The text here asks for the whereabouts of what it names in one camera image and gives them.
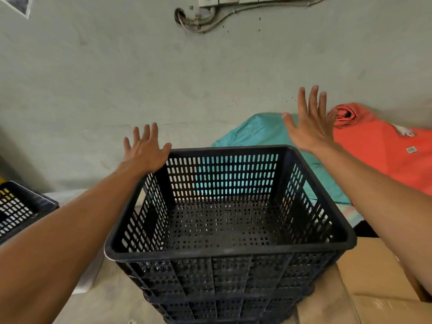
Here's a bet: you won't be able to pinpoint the person's left hand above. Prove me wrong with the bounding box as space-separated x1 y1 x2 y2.
123 123 172 174

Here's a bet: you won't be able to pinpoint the person's right hand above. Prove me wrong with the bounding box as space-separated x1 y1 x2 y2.
282 85 338 155

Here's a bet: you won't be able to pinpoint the person's right forearm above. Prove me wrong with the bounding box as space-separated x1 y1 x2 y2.
312 141 432 301

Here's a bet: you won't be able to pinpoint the person's left forearm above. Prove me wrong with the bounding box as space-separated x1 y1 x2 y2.
0 162 156 324

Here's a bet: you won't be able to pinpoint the teal woven sack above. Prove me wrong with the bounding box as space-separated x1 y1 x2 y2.
211 112 353 205

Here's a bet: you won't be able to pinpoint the orange woven sacks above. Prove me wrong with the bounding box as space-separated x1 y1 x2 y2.
332 119 432 196

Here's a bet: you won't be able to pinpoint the small white cloth scrap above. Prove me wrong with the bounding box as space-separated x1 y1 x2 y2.
393 124 416 138

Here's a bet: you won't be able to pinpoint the pale green striped sack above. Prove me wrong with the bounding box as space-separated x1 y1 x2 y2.
337 204 364 226

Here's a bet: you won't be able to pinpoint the white plastic container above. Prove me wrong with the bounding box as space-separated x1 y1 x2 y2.
44 189 105 296

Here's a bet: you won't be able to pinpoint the large plain cardboard box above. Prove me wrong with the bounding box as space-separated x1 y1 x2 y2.
297 236 432 324

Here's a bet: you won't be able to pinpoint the black white diamond label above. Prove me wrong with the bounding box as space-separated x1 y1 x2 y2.
0 0 34 19

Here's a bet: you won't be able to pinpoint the wall cable bundle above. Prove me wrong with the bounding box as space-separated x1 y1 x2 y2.
174 0 329 33

